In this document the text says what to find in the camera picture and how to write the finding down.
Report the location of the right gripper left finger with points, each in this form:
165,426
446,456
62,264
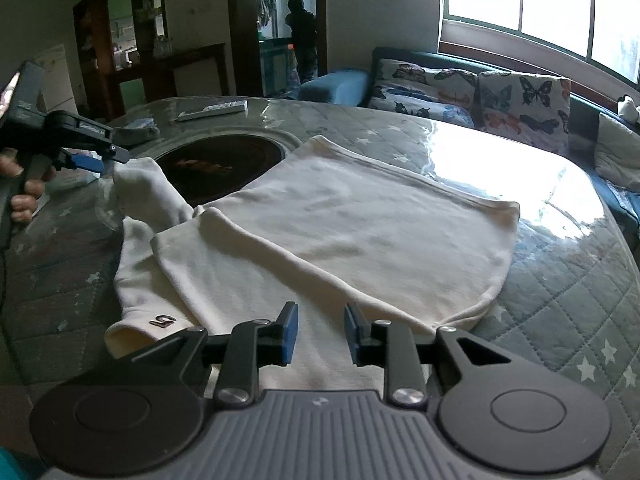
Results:
276,340

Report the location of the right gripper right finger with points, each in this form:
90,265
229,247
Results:
365,339

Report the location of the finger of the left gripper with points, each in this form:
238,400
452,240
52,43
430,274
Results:
82,162
112,153

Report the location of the cream sweatshirt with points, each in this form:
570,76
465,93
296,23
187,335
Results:
324,228

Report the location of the person in dark clothes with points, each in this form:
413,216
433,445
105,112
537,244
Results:
304,33

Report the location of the person left hand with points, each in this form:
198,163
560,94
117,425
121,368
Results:
23,205

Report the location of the round black induction cooker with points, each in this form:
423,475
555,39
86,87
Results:
208,169

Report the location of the grey remote control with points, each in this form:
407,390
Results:
214,110

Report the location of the blue white cabinet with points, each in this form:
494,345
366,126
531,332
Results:
278,64

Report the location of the quilted grey star table cover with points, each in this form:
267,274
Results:
571,300

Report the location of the blue corner sofa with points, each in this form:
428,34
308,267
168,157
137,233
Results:
353,87

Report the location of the small butterfly pillow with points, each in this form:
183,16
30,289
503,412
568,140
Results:
444,94

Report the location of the large butterfly pillow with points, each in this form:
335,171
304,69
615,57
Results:
529,108

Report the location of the grey square pillow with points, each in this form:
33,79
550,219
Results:
617,154

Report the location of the panda plush toy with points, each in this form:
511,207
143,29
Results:
628,110

